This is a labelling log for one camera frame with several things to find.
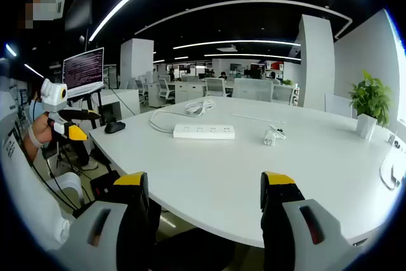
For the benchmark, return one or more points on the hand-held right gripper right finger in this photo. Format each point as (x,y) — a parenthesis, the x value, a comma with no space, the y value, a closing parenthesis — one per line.
(336,252)

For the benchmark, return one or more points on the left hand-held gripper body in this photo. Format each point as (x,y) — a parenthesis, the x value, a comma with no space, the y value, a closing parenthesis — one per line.
(52,95)

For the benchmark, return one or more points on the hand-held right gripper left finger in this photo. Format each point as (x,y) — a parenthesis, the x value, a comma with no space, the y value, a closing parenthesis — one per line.
(95,252)

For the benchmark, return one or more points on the white power strip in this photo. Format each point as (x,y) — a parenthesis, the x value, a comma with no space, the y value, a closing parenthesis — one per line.
(204,131)

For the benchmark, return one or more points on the white charger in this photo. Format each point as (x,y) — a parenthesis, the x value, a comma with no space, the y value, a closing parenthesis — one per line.
(269,139)

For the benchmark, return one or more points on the small white desk gadget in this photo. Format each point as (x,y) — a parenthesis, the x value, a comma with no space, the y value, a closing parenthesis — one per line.
(394,141)

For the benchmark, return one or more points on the white desk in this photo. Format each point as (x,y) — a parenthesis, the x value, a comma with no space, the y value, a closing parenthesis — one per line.
(222,169)

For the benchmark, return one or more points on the white desk partition panel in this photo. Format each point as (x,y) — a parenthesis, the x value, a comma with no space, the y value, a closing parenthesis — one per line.
(253,89)

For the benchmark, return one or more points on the person's left hand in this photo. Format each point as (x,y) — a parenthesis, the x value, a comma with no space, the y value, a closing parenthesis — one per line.
(43,129)

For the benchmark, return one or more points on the black laptop tripod stand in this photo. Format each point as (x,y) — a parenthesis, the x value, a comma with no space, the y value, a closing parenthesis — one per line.
(92,106)

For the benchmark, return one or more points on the black computer mouse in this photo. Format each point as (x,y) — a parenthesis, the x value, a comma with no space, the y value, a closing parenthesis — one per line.
(115,127)

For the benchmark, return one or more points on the computer monitor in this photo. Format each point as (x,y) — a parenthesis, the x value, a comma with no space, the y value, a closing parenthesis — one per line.
(84,69)

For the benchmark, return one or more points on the white wristband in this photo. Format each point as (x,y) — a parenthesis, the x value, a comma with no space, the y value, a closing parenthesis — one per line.
(34,137)

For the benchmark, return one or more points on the white curved chair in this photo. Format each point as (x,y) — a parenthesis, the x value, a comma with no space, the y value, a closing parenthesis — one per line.
(70,185)

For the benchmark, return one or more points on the black box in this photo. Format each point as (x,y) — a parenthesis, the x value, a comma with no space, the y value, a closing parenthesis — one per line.
(103,185)

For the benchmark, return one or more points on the person's white clothing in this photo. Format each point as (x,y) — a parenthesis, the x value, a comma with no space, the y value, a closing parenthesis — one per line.
(28,201)

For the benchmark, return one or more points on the grey mesh office chair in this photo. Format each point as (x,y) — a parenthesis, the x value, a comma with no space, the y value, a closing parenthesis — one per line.
(165,88)
(282,94)
(215,86)

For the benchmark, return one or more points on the white worn device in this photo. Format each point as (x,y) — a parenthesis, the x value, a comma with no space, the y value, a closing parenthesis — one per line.
(61,2)

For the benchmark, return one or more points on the white square plant pot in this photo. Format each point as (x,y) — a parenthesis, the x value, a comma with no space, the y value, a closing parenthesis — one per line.
(365,127)

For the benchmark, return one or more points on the green potted plant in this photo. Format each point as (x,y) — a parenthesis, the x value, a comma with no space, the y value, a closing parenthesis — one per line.
(371,98)

